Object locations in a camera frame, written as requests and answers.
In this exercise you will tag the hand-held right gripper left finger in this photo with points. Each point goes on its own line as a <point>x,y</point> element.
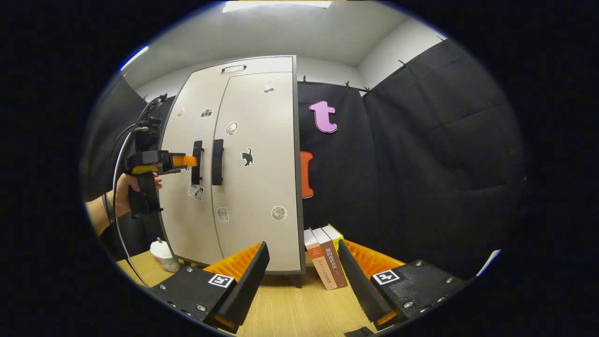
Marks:
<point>245,281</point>

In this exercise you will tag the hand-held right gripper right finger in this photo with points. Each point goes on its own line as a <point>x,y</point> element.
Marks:
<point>360,285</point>

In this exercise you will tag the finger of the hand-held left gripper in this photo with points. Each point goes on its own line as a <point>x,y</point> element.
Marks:
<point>185,161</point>

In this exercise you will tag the white shoe cabinet door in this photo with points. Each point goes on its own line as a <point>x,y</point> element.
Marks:
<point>182,224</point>
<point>262,196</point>

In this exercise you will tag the white shoe cabinet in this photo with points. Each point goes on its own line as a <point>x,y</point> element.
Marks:
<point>262,65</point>

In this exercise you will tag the brown book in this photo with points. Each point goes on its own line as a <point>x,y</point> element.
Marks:
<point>334,262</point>

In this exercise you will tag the white and orange book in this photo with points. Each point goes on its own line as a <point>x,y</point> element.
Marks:
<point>318,264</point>

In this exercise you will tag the white lidded cup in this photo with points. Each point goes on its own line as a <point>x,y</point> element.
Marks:
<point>164,257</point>

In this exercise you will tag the narrow ceiling light strip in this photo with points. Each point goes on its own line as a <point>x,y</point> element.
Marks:
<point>133,57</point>

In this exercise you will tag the black backdrop cloth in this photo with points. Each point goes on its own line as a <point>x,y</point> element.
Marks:
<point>421,178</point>

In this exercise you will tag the wide ceiling light panel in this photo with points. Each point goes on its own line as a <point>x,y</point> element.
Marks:
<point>276,4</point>

